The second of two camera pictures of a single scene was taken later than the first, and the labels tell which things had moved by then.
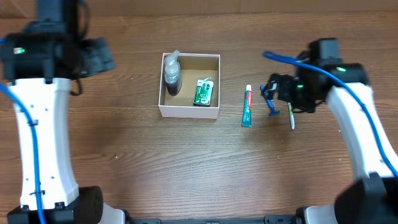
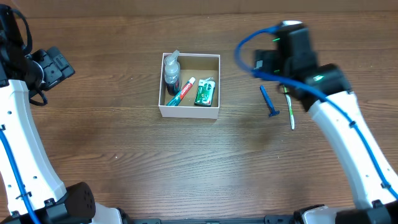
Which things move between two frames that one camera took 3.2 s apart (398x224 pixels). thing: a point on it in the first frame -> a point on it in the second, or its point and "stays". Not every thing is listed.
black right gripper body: (299, 91) -> (268, 61)
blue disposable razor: (273, 112) stays
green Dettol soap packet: (203, 92) stays
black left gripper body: (94, 59) -> (54, 69)
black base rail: (268, 219) stays
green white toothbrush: (291, 116) stays
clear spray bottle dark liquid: (173, 74) stays
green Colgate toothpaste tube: (247, 114) -> (178, 97)
